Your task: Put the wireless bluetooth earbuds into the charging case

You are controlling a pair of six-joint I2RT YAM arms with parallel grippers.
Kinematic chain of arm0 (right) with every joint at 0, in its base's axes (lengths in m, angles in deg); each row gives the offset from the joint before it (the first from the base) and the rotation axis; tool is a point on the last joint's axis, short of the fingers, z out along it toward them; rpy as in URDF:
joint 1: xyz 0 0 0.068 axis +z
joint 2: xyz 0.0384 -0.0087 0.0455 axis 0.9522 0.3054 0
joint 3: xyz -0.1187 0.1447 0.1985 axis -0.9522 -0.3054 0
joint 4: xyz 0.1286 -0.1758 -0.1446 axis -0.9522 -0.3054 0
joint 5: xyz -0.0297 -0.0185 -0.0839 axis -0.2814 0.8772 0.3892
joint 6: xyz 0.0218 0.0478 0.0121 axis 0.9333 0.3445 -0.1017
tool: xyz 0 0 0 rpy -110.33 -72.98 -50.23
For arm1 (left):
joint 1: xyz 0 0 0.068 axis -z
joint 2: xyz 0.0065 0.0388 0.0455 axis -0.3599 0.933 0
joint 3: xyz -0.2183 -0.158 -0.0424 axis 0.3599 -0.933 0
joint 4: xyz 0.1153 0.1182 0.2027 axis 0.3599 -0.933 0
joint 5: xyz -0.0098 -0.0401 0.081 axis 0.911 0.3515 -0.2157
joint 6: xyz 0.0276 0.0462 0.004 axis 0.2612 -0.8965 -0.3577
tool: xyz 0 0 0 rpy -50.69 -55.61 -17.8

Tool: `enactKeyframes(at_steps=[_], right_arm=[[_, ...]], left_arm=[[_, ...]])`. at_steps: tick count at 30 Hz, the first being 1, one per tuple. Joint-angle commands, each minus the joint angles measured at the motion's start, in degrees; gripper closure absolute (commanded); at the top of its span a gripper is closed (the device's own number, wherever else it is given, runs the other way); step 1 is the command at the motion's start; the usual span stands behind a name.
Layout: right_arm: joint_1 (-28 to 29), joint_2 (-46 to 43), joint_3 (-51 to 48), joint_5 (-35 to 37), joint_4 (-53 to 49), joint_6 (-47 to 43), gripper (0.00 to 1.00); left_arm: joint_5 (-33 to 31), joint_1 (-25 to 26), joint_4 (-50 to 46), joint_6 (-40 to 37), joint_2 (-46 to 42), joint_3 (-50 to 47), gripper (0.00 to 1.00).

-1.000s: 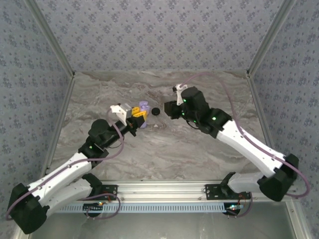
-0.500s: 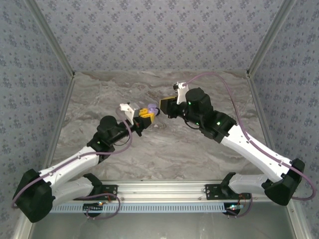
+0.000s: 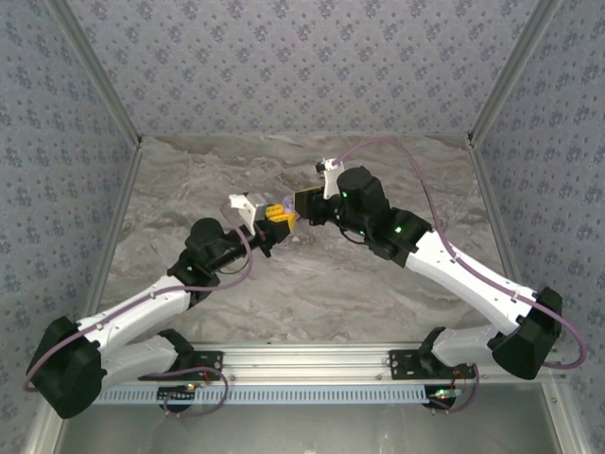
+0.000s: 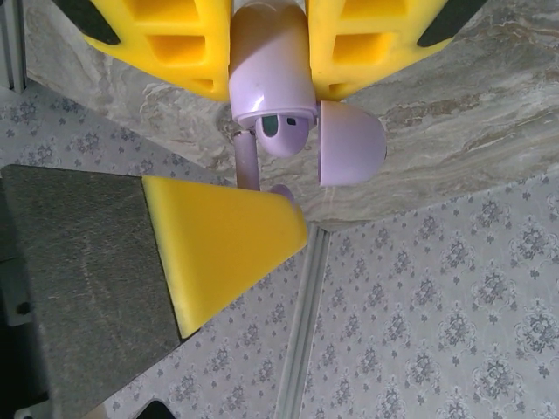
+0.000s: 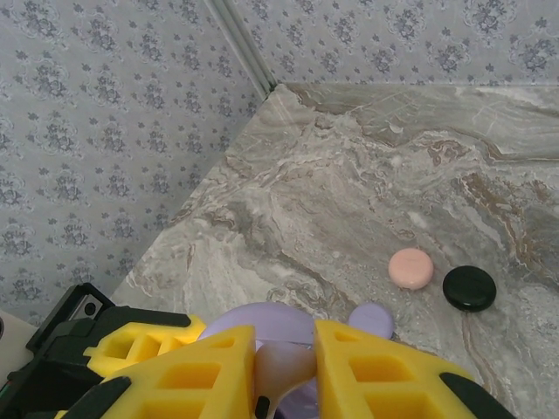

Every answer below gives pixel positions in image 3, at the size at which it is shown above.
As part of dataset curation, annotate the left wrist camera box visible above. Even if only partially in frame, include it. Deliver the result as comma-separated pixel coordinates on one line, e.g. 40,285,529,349
228,191,269,226

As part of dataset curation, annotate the wide slotted aluminium rail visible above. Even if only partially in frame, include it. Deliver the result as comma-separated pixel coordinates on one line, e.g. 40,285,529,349
192,343,567,385

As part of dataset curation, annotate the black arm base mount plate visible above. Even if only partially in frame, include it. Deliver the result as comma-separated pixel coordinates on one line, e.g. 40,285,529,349
388,349,475,381
186,350,225,383

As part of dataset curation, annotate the aluminium frame corner post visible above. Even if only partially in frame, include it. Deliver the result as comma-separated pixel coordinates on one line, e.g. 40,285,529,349
45,0,146,146
467,0,566,146

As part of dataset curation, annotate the grey sheet metal panel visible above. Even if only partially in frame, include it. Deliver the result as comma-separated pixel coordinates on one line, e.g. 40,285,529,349
23,382,582,454

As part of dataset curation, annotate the aluminium table side rail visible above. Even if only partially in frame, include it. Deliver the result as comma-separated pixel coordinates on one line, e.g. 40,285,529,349
75,139,146,335
470,136,541,344

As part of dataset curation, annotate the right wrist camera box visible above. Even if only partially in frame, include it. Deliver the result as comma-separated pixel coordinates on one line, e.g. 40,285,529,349
313,158,342,199

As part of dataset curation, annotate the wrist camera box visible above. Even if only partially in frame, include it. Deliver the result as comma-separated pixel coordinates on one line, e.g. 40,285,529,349
228,191,269,226
313,158,342,199

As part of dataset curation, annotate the white slotted cable duct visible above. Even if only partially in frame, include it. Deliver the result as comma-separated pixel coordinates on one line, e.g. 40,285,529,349
93,385,432,407

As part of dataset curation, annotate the small controller board with LED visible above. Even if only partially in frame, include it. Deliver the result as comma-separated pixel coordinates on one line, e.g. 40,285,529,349
426,386,467,411
157,383,199,413

